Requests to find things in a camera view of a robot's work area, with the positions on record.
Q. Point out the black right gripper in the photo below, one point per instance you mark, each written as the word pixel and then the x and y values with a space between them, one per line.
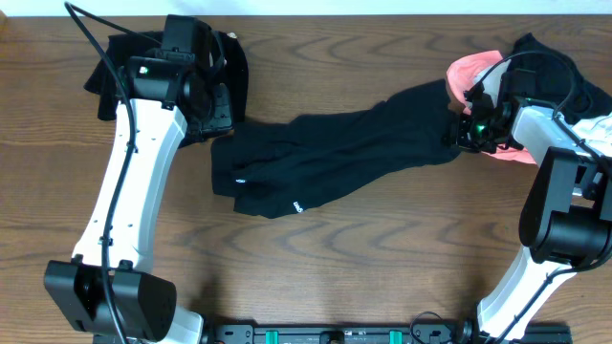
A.
pixel 463 122

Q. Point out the black crumpled garment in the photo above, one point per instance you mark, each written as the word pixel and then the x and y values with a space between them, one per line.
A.
pixel 555 74

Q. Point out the black velvet buttoned garment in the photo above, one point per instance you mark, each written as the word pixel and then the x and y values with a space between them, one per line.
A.
pixel 234 71

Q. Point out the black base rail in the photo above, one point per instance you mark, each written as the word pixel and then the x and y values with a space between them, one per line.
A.
pixel 418 331

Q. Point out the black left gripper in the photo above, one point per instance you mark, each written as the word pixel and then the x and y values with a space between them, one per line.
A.
pixel 222 118

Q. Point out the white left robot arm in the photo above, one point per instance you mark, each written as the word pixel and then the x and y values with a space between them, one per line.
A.
pixel 109 276

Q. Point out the white garment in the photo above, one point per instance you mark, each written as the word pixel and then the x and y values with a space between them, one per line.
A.
pixel 595 130

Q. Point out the black polo shirt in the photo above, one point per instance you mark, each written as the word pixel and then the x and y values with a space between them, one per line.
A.
pixel 278 169

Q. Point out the coral pink garment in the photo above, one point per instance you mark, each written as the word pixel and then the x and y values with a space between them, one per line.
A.
pixel 462 75

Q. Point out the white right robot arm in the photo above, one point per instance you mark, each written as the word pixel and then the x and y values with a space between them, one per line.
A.
pixel 565 224

